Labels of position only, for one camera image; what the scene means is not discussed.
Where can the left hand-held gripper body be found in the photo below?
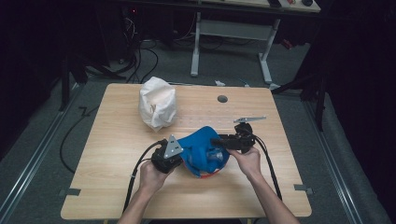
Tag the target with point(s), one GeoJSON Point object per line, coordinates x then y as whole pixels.
{"type": "Point", "coordinates": [163, 158]}

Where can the person's right hand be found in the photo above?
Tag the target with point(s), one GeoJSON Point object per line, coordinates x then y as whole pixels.
{"type": "Point", "coordinates": [250, 163]}

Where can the white bucket hat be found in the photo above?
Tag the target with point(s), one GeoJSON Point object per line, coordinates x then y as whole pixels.
{"type": "Point", "coordinates": [157, 104]}

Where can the grey tape piece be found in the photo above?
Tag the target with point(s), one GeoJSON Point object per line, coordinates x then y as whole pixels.
{"type": "Point", "coordinates": [303, 188]}
{"type": "Point", "coordinates": [70, 192]}

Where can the white scrap on floor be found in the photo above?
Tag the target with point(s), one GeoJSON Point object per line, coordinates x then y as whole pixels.
{"type": "Point", "coordinates": [219, 83]}

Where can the metal floor rail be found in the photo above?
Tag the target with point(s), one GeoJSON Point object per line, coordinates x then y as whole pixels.
{"type": "Point", "coordinates": [34, 155]}
{"type": "Point", "coordinates": [334, 165]}

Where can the wooden background desktop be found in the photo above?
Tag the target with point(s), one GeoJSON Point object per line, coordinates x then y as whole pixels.
{"type": "Point", "coordinates": [264, 4]}

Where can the black metal stand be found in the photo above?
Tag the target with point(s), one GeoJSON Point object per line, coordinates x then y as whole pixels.
{"type": "Point", "coordinates": [314, 90]}
{"type": "Point", "coordinates": [65, 84]}

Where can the white metal desk frame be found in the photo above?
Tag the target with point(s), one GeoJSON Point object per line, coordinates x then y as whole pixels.
{"type": "Point", "coordinates": [233, 29]}

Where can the blue baseball cap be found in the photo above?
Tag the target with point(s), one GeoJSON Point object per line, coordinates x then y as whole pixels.
{"type": "Point", "coordinates": [199, 149]}

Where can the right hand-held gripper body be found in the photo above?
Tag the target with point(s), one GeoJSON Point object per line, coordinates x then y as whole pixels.
{"type": "Point", "coordinates": [244, 140]}

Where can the person's left hand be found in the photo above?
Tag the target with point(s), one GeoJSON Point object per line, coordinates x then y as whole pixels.
{"type": "Point", "coordinates": [151, 179]}

